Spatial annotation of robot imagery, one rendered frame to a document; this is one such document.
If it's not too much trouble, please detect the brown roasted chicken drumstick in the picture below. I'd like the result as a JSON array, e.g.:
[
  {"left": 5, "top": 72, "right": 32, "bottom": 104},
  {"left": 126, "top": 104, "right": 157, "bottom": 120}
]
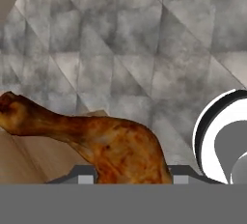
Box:
[{"left": 0, "top": 91, "right": 174, "bottom": 185}]

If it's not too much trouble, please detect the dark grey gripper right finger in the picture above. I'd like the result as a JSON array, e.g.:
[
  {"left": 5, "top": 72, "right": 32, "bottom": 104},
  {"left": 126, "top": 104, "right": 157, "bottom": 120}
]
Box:
[{"left": 167, "top": 164, "right": 226, "bottom": 185}]

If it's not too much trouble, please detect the white plate with black rim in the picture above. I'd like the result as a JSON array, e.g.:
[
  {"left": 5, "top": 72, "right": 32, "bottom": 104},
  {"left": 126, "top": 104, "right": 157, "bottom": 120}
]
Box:
[{"left": 192, "top": 88, "right": 247, "bottom": 185}]

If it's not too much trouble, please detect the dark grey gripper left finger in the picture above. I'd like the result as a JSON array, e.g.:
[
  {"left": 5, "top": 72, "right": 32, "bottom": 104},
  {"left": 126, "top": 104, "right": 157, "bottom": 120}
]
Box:
[{"left": 46, "top": 164, "right": 98, "bottom": 185}]

